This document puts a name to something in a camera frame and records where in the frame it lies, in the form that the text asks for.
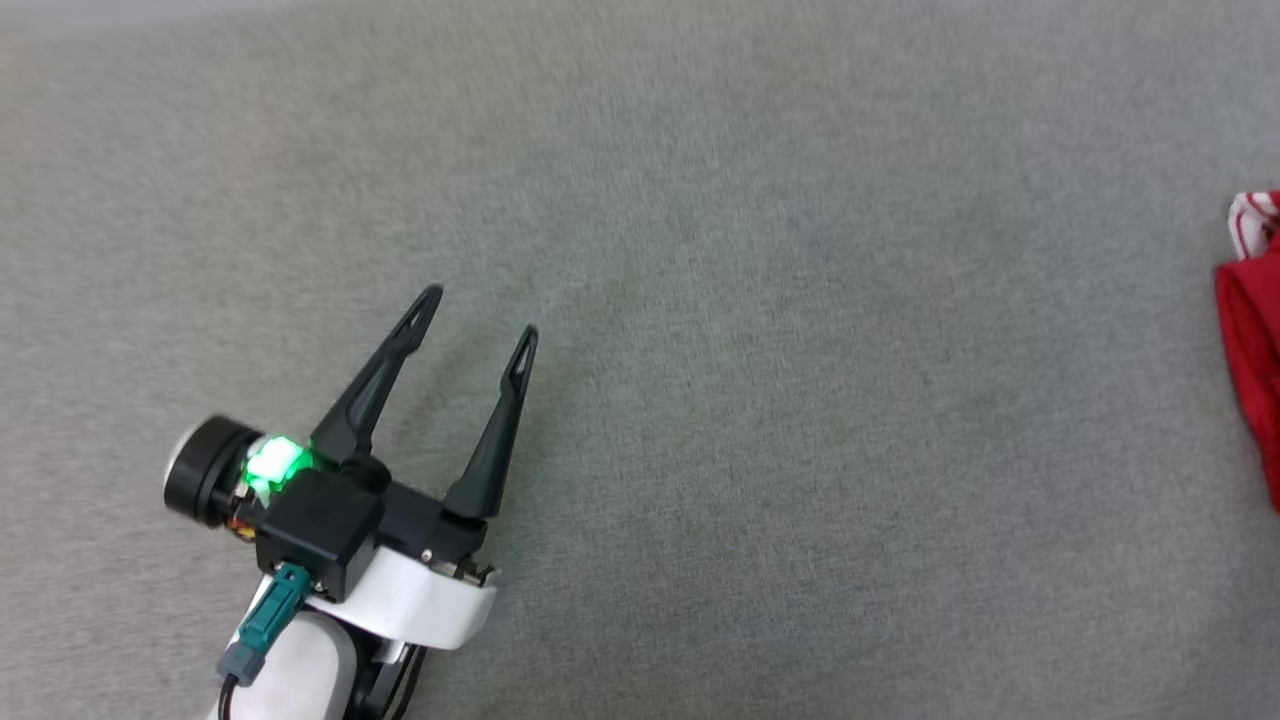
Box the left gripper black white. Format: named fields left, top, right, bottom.
left=164, top=283, right=540, bottom=653

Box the red white basketball jersey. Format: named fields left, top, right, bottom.
left=1214, top=189, right=1280, bottom=514

